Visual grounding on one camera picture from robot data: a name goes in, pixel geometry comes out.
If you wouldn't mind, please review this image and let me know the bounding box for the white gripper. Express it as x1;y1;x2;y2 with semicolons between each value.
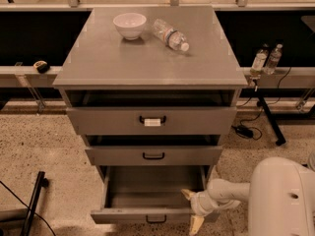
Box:
181;189;217;236

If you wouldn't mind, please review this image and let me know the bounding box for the grey bottom drawer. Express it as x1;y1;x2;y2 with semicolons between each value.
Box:
91;165;207;224

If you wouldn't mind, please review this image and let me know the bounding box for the grey drawer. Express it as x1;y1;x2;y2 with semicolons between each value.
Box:
67;107;236;135
91;165;207;224
86;146;222;166

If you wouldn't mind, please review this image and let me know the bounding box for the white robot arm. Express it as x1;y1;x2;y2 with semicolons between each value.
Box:
182;157;315;236

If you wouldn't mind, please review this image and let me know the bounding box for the grey middle drawer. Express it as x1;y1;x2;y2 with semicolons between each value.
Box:
86;146;222;166

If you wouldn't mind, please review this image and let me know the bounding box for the grey drawer cabinet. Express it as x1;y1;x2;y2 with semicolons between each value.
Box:
54;7;246;190

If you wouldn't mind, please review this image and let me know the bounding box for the grey top drawer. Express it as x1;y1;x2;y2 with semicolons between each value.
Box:
67;107;236;135

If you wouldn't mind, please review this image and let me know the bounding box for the black stand leg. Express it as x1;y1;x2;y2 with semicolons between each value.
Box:
256;90;286;147

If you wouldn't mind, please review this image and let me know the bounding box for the clear bottle on ledge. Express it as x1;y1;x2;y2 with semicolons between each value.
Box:
264;44;283;75
250;44;269;78

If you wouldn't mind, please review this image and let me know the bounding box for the clear plastic water bottle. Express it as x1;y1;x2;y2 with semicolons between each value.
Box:
152;19;190;52

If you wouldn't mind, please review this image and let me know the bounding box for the white ceramic bowl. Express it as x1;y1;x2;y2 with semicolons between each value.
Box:
113;13;147;40

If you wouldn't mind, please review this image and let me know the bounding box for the yellow black tape measure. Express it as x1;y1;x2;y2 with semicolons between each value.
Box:
33;60;50;74

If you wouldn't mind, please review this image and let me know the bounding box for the black power adapter with cable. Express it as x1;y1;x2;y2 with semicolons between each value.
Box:
231;110;263;141

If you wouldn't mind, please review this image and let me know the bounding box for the black frame at lower left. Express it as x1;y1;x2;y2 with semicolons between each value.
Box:
0;171;49;236

